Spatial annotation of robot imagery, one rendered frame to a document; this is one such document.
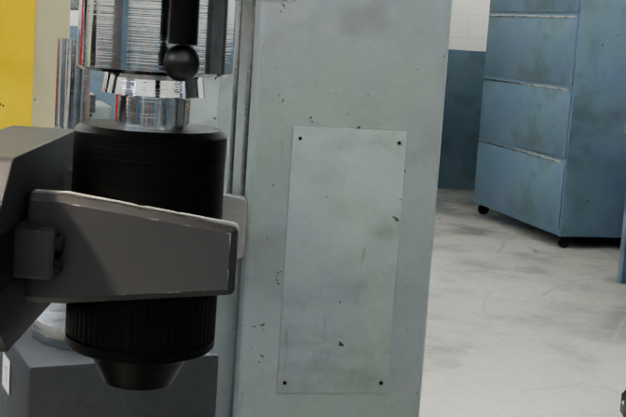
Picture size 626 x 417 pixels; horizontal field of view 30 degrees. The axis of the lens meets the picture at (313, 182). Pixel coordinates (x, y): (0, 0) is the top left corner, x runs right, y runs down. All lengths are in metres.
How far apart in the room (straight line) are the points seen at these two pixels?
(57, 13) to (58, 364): 1.42
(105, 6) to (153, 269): 0.08
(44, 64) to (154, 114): 1.73
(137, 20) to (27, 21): 1.74
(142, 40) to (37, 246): 0.07
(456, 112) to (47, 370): 9.51
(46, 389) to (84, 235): 0.38
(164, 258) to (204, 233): 0.01
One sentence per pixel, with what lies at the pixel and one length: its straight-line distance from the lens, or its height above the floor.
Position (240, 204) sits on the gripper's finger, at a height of 1.24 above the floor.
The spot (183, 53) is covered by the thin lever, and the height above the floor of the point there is 1.29.
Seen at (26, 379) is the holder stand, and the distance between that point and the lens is 0.71.
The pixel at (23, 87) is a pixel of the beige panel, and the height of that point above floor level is 1.16.
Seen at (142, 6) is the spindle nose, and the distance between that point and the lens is 0.34.
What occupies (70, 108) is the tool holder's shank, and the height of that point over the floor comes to 1.23.
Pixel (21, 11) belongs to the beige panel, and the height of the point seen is 1.29.
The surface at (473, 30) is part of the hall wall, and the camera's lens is 10.19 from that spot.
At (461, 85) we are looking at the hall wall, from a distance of 10.16.
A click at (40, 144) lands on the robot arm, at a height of 1.26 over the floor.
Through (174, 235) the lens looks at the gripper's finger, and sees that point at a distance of 0.34.
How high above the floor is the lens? 1.30
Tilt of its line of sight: 7 degrees down
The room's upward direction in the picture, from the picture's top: 4 degrees clockwise
